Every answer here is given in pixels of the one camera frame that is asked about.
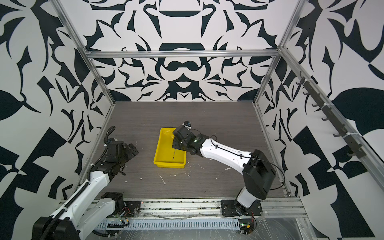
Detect black wall hook rack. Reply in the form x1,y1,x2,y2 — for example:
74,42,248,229
296,71,367,159

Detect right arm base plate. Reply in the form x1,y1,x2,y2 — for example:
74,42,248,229
221,200,263,218

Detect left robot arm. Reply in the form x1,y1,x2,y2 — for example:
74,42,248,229
32,139,139,240

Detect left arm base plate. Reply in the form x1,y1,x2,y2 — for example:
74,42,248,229
119,201,142,218

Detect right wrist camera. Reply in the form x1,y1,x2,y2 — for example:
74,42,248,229
183,121,192,129

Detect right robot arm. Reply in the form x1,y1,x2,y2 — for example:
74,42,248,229
173,125,277,210

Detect yellow plastic bin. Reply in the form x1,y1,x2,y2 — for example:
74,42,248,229
154,128,187,169

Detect horizontal aluminium frame bar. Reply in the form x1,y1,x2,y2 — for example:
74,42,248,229
85,50,278,59

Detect small green circuit board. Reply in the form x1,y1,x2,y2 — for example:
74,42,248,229
239,219,256,235

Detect white cable duct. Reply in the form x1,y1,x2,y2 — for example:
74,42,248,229
96,219,240,231

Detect black corrugated cable hose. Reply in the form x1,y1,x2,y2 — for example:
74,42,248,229
38,179,91,240

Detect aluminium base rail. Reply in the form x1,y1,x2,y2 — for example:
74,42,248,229
125,198,307,220

